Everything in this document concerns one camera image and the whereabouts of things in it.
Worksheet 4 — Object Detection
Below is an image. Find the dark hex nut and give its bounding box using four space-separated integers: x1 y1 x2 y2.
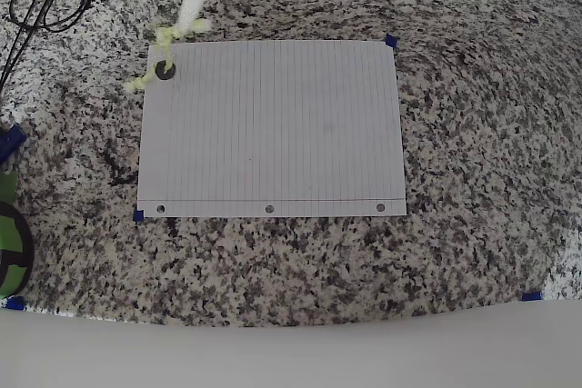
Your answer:
155 60 176 82

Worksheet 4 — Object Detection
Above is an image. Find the green tape piece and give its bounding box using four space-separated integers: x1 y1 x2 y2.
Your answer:
0 172 19 203

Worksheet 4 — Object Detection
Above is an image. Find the black green camera mount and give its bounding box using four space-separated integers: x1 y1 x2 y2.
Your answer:
0 200 35 298

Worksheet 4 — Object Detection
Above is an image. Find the white backdrop board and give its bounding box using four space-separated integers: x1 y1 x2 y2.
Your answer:
0 299 582 388

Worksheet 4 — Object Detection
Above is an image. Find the thick black cable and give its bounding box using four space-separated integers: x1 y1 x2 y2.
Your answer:
0 0 81 94

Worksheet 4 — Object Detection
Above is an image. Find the lined white paper sheet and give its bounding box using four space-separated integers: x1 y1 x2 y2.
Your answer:
135 39 408 219

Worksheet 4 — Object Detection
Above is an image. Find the yellow-green knotted rope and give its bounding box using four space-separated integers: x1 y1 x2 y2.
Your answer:
125 17 213 93

